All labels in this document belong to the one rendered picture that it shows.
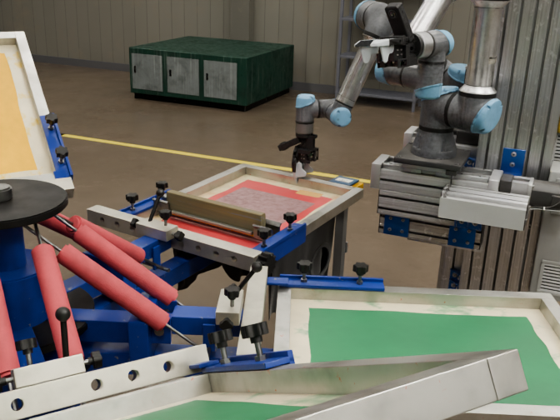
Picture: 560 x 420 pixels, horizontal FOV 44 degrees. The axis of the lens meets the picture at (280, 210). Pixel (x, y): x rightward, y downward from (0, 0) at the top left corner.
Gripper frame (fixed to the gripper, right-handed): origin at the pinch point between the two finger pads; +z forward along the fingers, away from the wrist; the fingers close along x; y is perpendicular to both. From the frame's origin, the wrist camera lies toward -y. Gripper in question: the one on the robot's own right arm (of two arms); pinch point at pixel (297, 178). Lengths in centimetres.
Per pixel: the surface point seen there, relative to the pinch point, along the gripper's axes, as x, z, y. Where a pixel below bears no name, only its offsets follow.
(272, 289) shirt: -54, 22, 22
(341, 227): 16.5, 25.0, 13.2
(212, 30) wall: 613, 40, -505
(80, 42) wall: 574, 76, -744
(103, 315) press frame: -131, -5, 20
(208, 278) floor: 64, 102, -97
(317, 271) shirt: -20.2, 28.6, 21.8
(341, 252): 16.3, 36.8, 14.0
